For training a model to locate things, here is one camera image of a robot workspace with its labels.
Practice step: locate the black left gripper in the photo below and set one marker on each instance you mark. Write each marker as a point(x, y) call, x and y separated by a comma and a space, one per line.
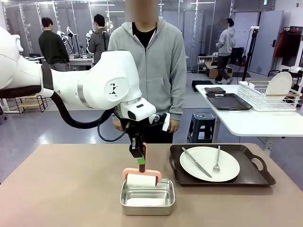
point(136, 130)

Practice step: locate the pink lint roller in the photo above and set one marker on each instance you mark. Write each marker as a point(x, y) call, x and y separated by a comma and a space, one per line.
point(142, 183)

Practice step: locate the silver table knife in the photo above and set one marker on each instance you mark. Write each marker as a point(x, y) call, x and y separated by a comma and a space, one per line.
point(195, 162)

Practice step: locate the silver fork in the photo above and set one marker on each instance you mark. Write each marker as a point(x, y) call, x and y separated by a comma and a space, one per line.
point(217, 160)

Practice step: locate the person's left forearm grey sleeve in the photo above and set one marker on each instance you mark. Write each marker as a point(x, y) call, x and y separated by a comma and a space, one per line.
point(178, 101)

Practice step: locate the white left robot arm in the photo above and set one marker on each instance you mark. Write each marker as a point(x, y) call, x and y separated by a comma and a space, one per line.
point(106, 71)

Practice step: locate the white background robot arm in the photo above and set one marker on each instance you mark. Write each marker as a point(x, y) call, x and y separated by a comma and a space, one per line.
point(68, 35)

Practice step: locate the black floor mat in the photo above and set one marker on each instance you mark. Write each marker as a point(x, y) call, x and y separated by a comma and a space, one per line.
point(201, 86)

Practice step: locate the person's right hand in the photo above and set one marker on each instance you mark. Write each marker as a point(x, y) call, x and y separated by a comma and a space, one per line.
point(118, 125)

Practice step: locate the person's left hand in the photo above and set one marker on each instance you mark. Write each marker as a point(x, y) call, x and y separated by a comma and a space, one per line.
point(174, 125)

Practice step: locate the stainless steel rectangular pan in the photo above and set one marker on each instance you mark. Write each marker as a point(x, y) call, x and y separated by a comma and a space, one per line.
point(146, 208)

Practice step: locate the grey plastic stool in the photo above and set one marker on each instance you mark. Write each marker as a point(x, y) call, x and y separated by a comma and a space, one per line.
point(201, 118)

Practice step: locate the dark folded cloth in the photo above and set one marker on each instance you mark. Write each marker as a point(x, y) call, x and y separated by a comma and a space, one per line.
point(215, 89)

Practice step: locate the background workbench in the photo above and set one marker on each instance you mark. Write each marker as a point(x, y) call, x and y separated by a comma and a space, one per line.
point(80, 60)

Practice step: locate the open cardboard box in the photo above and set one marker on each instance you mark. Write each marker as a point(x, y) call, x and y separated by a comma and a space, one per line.
point(210, 71)

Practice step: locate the low shoe shelf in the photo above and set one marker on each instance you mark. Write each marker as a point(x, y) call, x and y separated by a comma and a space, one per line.
point(201, 62)

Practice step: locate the man in grey jacket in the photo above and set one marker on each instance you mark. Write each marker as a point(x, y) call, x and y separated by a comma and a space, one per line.
point(99, 42)

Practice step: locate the white side table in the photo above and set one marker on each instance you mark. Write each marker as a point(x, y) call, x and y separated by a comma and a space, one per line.
point(260, 123)

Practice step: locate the man in dark sweater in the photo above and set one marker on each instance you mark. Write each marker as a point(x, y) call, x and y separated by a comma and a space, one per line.
point(53, 47)

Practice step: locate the black suitcase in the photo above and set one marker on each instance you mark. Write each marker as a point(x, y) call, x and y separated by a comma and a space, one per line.
point(237, 56)

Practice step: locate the white background desk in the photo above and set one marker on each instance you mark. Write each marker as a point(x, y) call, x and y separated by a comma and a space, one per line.
point(35, 58)

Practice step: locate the walking person in grey hoodie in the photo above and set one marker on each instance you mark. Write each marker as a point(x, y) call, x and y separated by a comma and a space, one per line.
point(226, 42)

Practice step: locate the black tripod stand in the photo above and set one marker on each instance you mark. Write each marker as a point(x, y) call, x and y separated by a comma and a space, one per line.
point(251, 47)

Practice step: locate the grey-blue door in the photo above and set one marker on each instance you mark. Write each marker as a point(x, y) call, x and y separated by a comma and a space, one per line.
point(265, 47)

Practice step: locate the black utility cart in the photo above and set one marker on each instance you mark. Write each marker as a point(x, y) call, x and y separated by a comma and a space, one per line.
point(298, 76)

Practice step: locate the clothes rack with garments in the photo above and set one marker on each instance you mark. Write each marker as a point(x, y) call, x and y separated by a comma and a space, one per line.
point(292, 47)

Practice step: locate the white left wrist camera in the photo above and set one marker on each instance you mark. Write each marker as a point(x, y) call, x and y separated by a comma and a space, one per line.
point(166, 121)

